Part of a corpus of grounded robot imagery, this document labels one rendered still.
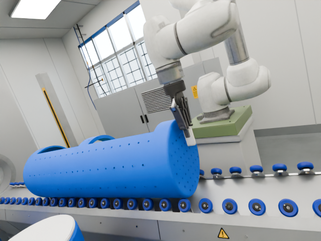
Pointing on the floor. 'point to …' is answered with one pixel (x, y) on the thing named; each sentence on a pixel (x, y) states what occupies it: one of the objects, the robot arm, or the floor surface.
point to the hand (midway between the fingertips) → (189, 136)
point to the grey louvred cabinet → (150, 103)
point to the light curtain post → (56, 109)
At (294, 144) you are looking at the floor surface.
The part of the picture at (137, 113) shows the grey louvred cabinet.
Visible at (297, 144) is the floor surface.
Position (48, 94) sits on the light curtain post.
